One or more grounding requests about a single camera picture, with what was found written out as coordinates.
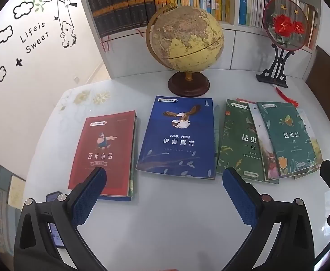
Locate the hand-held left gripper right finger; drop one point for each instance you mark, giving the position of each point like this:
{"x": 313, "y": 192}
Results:
{"x": 238, "y": 197}

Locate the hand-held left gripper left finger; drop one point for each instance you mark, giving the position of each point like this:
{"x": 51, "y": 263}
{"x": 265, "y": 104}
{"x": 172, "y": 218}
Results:
{"x": 90, "y": 194}

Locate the rabbit cover picture book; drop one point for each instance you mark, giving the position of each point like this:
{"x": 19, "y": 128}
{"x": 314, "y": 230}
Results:
{"x": 269, "y": 161}

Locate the dark green beetle cover book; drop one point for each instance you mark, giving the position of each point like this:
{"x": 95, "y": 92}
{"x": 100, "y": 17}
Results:
{"x": 232, "y": 146}

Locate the teal green tulip cover book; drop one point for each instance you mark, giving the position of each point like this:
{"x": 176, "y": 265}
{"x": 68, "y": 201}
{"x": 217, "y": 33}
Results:
{"x": 289, "y": 141}

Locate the blue eagle cover book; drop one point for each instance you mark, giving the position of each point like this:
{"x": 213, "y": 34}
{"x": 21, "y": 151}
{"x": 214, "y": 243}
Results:
{"x": 176, "y": 135}

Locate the white green illustrated book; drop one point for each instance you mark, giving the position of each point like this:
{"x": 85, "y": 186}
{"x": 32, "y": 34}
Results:
{"x": 316, "y": 152}

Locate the green edged paperback book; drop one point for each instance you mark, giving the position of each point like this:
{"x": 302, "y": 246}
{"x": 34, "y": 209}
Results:
{"x": 134, "y": 158}

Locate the red fairy tale book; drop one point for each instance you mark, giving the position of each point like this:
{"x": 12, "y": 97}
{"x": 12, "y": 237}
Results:
{"x": 103, "y": 135}

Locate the pale green cover book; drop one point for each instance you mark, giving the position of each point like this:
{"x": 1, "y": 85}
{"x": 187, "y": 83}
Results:
{"x": 217, "y": 129}

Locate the brown wooden panel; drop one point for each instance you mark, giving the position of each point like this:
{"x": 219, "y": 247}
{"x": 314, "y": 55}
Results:
{"x": 328, "y": 90}

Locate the red tassel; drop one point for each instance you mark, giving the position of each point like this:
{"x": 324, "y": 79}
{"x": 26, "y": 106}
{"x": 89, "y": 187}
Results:
{"x": 287, "y": 97}

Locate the black carved fan stand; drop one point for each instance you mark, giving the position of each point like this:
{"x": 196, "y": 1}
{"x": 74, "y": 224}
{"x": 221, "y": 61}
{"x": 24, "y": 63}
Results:
{"x": 275, "y": 70}

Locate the white bookshelf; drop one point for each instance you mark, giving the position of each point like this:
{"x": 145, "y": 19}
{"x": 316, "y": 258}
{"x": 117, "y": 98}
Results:
{"x": 238, "y": 50}

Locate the round red flower fan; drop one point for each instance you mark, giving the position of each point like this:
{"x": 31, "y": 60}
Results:
{"x": 286, "y": 24}

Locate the antique yellow globe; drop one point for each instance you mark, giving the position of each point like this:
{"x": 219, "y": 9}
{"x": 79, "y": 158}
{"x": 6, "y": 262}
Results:
{"x": 184, "y": 39}

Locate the row of dark hardcover volumes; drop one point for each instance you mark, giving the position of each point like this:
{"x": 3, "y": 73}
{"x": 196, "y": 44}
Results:
{"x": 117, "y": 5}

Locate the row of pale thin spines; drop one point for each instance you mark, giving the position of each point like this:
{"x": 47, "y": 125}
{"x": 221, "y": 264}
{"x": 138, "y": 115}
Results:
{"x": 252, "y": 2}

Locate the black lettering wall sticker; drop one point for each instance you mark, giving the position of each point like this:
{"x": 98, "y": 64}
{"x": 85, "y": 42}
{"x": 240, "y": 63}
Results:
{"x": 37, "y": 44}

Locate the bear swing wall sticker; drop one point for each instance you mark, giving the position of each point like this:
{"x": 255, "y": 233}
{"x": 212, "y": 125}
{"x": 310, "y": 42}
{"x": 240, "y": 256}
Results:
{"x": 67, "y": 31}

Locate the black cloud wall sticker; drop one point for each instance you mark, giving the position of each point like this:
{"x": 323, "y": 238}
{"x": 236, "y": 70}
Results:
{"x": 23, "y": 10}

